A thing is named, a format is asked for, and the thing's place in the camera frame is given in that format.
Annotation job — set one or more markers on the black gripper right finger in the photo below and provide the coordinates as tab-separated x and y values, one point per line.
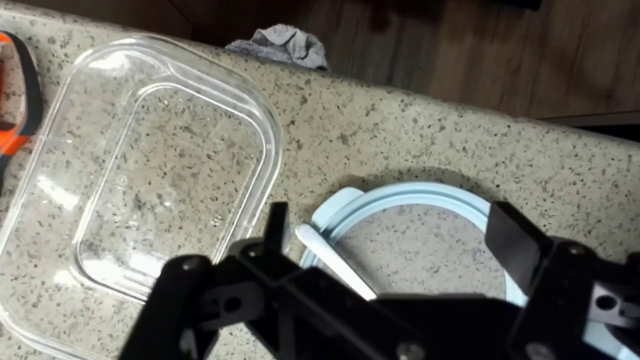
573	301

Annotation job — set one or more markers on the grey cloth towel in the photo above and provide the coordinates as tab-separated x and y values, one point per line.
282	42

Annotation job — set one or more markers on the clear plastic container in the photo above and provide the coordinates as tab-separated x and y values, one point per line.
167	166

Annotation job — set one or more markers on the light blue plate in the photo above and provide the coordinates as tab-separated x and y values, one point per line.
412	195

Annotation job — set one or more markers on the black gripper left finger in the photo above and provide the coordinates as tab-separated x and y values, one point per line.
193	301

